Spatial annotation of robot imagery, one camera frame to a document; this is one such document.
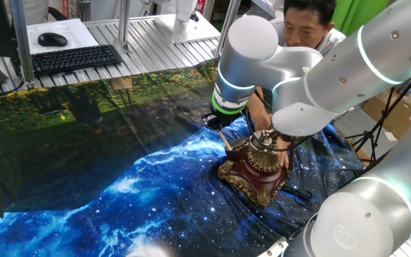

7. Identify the brass phone handset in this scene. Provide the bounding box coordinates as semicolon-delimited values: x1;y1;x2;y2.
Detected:
250;127;296;169

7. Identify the black phone cord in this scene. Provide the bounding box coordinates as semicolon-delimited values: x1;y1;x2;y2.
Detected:
280;182;314;205

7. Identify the white mouse pad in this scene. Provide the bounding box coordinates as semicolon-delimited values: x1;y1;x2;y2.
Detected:
26;18;100;55

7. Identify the black chair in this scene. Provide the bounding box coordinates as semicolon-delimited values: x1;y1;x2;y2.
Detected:
47;6;69;21

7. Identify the man in white shirt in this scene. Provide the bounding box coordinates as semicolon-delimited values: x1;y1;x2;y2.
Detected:
268;0;347;59

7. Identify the short wooden stick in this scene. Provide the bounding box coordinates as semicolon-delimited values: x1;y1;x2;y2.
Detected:
217;128;233;151

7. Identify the black tripod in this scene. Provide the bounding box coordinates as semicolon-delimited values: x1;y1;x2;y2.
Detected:
344;74;411;166

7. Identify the person's right forearm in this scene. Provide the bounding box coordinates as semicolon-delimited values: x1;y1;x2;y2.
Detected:
245;87;273;121

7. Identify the white pedestal plate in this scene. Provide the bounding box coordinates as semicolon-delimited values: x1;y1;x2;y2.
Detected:
153;0;221;45

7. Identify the cardboard box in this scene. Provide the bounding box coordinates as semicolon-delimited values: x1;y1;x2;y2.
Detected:
361;89;411;141

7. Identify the red gold rotary phone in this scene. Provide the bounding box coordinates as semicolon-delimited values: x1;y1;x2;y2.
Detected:
216;135;293;211

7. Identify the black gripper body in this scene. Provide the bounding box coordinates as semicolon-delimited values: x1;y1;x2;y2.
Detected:
201;111;244;131

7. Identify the person's right hand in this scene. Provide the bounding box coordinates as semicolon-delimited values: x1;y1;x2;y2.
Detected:
253;114;274;132

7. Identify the green screen cloth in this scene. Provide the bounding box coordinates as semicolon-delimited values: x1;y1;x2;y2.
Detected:
331;0;391;37

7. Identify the aluminium frame post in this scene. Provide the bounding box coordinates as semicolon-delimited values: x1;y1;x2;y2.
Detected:
113;0;132;54
10;0;37;91
213;0;243;59

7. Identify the night sky landscape printed cloth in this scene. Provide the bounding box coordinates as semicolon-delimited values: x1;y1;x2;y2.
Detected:
0;59;367;257

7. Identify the person's left hand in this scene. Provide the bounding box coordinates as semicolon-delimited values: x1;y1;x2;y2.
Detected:
275;137;293;170

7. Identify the black keyboard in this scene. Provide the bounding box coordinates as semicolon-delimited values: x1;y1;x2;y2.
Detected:
11;44;124;78

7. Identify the black computer mouse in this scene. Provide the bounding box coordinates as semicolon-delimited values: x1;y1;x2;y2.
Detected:
37;31;69;48

